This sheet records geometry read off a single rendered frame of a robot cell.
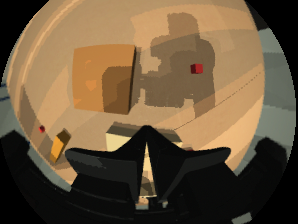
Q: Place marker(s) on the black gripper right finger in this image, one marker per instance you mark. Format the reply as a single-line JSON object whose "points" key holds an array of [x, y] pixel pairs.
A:
{"points": [[169, 163]]}

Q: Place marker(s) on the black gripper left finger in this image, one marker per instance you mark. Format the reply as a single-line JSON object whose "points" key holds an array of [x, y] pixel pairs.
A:
{"points": [[125, 164]]}

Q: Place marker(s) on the yellow flat bar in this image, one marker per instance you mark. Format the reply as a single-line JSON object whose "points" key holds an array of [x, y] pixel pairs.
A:
{"points": [[59, 144]]}

